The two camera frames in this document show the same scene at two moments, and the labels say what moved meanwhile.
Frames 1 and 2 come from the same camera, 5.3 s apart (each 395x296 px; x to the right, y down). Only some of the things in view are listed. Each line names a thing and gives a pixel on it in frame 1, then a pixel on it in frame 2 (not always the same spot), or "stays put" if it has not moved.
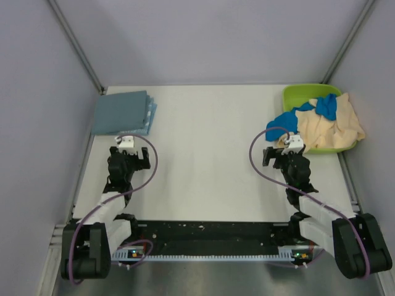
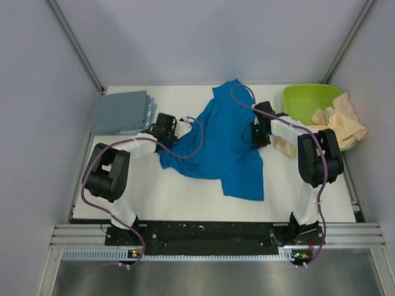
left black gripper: (139, 164) to (175, 138)
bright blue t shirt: (324, 106) to (219, 144)
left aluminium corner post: (76, 44) stays put
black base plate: (208, 236) stays put
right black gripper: (271, 153) to (257, 142)
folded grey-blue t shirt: (117, 112) stays put
